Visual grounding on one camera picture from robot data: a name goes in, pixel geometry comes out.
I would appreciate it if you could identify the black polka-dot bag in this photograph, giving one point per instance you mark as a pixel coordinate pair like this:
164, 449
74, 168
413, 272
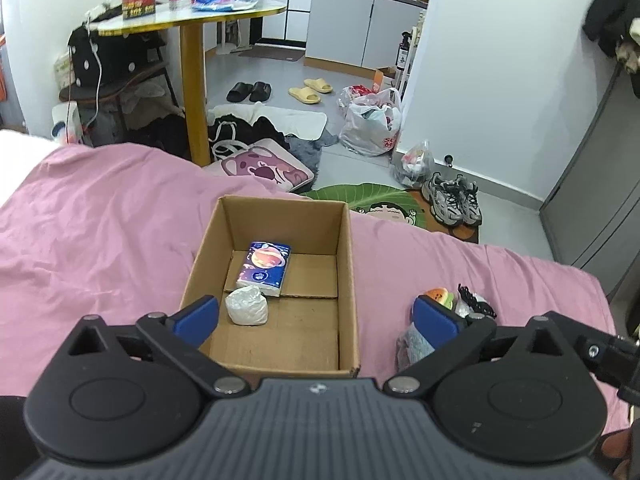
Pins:
115, 55

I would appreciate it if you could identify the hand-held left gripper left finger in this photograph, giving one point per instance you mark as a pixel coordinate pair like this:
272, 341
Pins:
197, 317

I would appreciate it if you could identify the black clothing pile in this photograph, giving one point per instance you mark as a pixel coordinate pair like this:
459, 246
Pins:
265, 127

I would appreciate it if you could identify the crumpled clothes pile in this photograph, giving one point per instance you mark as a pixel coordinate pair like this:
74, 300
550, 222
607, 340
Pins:
150, 115

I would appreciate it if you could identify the grey soft cloth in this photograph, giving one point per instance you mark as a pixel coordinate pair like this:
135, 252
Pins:
412, 347

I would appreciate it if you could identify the yellow slipper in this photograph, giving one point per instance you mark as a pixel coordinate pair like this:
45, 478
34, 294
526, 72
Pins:
304, 95
319, 85

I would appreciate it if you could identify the clear plastic trash bag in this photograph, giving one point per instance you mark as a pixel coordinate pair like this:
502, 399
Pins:
412, 162

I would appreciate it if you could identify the white plastic wrapped bundle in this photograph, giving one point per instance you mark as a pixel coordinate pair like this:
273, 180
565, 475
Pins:
246, 307

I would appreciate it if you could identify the white bedding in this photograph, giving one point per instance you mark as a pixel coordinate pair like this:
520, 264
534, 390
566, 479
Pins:
20, 160

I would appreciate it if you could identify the black slipper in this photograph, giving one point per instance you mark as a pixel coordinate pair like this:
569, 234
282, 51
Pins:
238, 92
260, 92

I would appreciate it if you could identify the white small appliance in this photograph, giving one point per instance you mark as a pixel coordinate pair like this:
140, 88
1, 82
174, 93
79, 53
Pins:
67, 122

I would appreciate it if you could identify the grey wardrobe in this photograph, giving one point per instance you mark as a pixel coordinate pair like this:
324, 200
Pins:
600, 185

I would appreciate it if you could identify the white plastic shopping bag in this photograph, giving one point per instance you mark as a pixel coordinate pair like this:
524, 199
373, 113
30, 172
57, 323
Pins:
365, 130

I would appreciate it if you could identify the yellow table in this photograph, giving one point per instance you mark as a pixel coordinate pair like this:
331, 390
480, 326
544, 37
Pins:
195, 85

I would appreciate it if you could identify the black door stopper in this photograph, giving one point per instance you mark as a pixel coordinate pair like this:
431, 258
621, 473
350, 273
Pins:
450, 160

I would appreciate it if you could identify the white towel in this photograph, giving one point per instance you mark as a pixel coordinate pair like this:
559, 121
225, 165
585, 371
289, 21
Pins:
300, 122

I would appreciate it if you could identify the cardboard box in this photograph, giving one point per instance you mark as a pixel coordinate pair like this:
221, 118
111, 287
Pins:
300, 330

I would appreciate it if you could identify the clear plastic stuffing bag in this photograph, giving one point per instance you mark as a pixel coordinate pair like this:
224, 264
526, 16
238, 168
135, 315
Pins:
461, 311

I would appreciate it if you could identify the white panel sliding door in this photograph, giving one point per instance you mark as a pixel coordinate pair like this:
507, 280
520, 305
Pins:
290, 0

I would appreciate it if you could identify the hanging black jacket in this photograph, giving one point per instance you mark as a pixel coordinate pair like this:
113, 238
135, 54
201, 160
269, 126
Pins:
610, 10

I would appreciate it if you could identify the orange green plush toy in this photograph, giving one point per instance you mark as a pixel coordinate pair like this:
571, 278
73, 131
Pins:
440, 296

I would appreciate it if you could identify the green leaf floor mat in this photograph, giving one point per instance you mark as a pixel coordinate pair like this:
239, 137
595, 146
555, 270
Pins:
350, 197

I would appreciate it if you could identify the orange box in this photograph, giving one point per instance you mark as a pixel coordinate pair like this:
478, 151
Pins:
380, 80

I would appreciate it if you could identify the grey white sneaker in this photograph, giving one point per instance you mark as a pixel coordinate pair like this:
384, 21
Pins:
470, 202
442, 197

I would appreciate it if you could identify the blue printed tissue packet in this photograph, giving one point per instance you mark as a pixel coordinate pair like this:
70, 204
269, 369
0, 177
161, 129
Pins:
262, 265

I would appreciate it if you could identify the grey fluffy rug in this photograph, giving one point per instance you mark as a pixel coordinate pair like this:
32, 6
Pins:
307, 150

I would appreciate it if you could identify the black spray bottle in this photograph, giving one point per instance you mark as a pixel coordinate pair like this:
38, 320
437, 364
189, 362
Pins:
403, 52

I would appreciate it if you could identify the pink bear cushion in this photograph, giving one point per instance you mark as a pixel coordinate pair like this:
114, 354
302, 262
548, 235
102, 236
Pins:
270, 167

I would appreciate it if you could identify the pink bed sheet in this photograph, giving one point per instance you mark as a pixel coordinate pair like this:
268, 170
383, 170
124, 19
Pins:
100, 235

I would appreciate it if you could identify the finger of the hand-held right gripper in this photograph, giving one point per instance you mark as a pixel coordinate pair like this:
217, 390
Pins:
600, 347

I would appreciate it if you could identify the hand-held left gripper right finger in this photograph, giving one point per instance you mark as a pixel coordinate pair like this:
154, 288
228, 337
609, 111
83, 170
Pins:
435, 320

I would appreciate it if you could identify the white kitchen cabinet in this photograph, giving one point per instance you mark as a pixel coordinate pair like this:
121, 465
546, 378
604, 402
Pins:
340, 25

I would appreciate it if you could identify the dark door mat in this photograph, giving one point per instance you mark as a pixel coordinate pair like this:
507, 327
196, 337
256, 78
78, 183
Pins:
272, 54

